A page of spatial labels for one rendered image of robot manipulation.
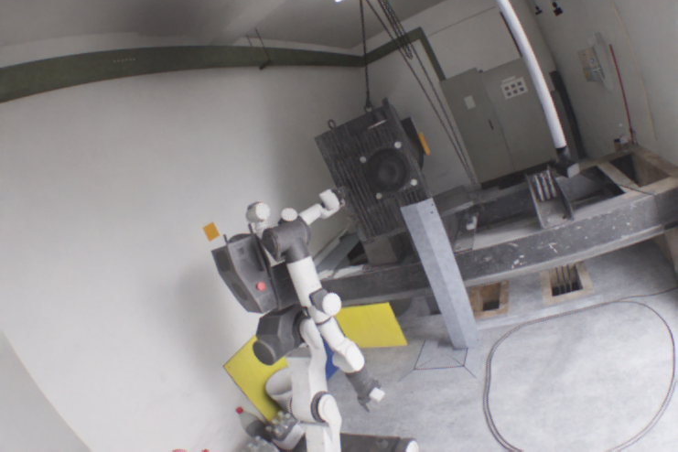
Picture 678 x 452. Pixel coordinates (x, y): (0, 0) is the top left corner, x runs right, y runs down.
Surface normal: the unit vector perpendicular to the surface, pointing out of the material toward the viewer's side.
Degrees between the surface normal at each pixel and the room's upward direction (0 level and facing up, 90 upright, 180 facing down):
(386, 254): 90
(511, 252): 90
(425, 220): 90
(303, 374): 54
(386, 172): 90
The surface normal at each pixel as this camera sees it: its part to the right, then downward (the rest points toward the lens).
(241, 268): 0.63, -0.25
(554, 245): -0.43, 0.34
